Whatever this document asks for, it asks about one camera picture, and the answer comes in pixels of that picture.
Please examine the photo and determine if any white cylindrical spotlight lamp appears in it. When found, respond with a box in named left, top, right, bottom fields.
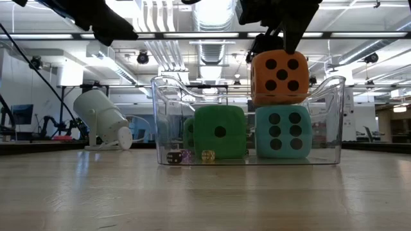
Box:
left=73, top=89, right=134, bottom=151

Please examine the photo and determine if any clear plastic bin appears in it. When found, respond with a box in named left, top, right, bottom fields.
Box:
left=150, top=76, right=347, bottom=166

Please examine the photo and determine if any medium black die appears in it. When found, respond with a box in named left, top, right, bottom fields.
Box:
left=166, top=151, right=183, bottom=165

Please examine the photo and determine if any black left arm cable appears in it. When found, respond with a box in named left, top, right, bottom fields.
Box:
left=0, top=22, right=88, bottom=139

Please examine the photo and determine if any black curved hose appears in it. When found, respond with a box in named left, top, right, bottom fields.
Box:
left=0, top=94, right=16, bottom=130

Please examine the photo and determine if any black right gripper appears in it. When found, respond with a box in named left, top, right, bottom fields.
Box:
left=237, top=0, right=324, bottom=55

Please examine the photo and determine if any black overhead frame bar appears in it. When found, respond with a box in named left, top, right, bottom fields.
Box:
left=0, top=31, right=411, bottom=40

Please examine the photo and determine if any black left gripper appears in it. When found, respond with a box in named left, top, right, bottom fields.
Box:
left=35, top=0, right=139, bottom=47

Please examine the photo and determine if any dark computer monitor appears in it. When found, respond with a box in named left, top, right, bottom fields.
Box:
left=11, top=104, right=34, bottom=125

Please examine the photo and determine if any black ceiling spotlight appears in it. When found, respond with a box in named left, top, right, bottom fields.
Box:
left=364, top=52, right=380, bottom=64
left=136, top=51, right=150, bottom=65
left=28, top=56, right=44, bottom=71

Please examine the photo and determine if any large green foam die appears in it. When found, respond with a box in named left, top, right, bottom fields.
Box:
left=183, top=117, right=196, bottom=151
left=193, top=105, right=247, bottom=160

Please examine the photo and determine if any black gripper side block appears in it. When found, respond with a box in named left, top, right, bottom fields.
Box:
left=250, top=33, right=285, bottom=55

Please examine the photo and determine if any silver ceiling duct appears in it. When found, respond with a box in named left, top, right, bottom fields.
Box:
left=192, top=0, right=237, bottom=65

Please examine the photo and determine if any large teal foam die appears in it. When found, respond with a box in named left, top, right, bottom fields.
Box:
left=255, top=105, right=313, bottom=159

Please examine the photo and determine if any large orange foam die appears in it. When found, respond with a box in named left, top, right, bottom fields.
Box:
left=250, top=49, right=310, bottom=107

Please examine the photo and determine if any black aluminium table frame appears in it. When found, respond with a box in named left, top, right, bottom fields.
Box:
left=0, top=140, right=411, bottom=157

